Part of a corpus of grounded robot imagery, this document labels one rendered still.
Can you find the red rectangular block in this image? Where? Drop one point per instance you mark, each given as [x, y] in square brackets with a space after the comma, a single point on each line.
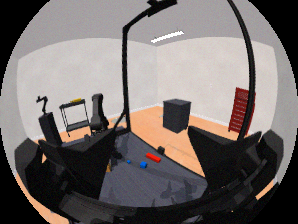
[154, 158]

